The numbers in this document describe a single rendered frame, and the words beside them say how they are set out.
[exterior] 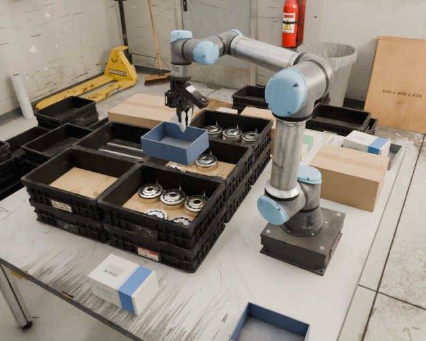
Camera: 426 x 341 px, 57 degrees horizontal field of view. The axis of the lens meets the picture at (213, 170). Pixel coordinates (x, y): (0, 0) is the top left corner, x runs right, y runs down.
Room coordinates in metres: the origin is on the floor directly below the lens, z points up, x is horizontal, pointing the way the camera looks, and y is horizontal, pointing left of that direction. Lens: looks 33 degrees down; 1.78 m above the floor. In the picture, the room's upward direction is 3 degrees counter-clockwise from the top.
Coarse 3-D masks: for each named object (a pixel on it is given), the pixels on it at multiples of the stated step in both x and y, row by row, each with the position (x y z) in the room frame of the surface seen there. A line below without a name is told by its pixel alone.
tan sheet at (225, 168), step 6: (168, 162) 1.59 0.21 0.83; (174, 162) 1.58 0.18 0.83; (222, 162) 1.56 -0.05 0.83; (186, 168) 1.52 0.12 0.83; (192, 168) 1.52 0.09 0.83; (216, 168) 1.51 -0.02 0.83; (222, 168) 1.51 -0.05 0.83; (228, 168) 1.51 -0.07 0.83; (204, 174) 1.47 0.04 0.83; (210, 174) 1.47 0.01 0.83; (216, 174) 1.47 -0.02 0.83; (222, 174) 1.46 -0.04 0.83; (228, 174) 1.46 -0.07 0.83
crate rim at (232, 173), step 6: (228, 144) 1.56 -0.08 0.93; (234, 144) 1.55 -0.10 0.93; (240, 144) 1.55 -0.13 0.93; (150, 156) 1.48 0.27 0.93; (246, 156) 1.44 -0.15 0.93; (144, 162) 1.43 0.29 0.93; (150, 162) 1.43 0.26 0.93; (240, 162) 1.39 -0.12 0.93; (174, 168) 1.37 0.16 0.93; (234, 168) 1.35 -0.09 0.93; (240, 168) 1.38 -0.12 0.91; (198, 174) 1.32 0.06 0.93; (234, 174) 1.32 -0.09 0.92; (222, 180) 1.27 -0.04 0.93; (228, 180) 1.27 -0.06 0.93
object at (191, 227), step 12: (156, 168) 1.38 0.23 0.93; (168, 168) 1.37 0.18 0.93; (120, 180) 1.30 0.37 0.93; (204, 180) 1.28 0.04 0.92; (216, 180) 1.27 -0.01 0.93; (108, 192) 1.23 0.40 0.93; (216, 192) 1.19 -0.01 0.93; (108, 204) 1.15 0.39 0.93; (132, 216) 1.09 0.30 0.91; (144, 216) 1.07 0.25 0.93; (180, 228) 1.00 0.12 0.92; (192, 228) 1.00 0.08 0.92
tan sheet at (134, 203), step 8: (128, 200) 1.30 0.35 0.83; (136, 200) 1.30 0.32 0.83; (160, 200) 1.29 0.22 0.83; (136, 208) 1.24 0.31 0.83; (144, 208) 1.24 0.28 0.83; (152, 208) 1.24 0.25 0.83; (184, 208) 1.23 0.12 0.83; (168, 216) 1.19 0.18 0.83; (176, 216) 1.18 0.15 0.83; (184, 216) 1.18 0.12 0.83
